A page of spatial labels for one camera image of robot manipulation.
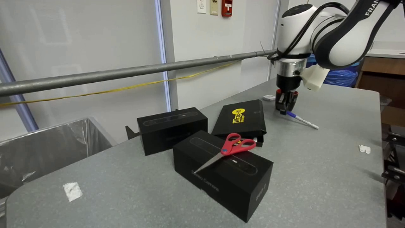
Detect brown wooden desk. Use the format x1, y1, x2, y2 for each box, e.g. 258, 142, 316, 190
355, 51, 405, 128

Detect black table clamp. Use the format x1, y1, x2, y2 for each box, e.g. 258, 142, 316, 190
124, 124, 141, 141

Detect yellow cord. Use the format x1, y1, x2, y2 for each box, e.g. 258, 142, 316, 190
0, 61, 237, 109

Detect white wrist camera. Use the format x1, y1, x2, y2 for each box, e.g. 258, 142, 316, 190
300, 64, 330, 93

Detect grey bin clear liner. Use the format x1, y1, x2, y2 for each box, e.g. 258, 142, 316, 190
0, 117, 117, 200

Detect small black cardboard box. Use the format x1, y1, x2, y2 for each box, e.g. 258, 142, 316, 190
136, 107, 208, 157

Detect white tape square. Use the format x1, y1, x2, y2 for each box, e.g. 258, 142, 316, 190
62, 181, 83, 203

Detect blue lined trash bin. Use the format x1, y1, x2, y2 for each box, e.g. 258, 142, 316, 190
306, 55, 364, 89

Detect grey metal rail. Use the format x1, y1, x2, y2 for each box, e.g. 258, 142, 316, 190
0, 48, 281, 99

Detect red handled scissors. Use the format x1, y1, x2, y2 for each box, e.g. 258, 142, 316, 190
192, 132, 258, 175

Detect white light switch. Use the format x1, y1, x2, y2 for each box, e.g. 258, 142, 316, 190
196, 0, 208, 15

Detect beige wall plate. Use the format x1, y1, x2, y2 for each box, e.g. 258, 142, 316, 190
208, 0, 220, 17

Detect large black cardboard box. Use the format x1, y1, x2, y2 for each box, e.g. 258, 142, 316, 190
172, 129, 274, 224

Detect blue capped white marker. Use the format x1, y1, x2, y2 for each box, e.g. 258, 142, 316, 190
284, 110, 320, 131

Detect flat black box yellow logo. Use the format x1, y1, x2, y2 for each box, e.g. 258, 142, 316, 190
211, 99, 268, 148

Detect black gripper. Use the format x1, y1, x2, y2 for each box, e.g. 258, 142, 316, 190
275, 74, 302, 113

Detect red fire alarm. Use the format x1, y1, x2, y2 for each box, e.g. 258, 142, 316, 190
220, 0, 234, 19

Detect black equipment beside table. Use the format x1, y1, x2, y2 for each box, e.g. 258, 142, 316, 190
379, 131, 405, 221

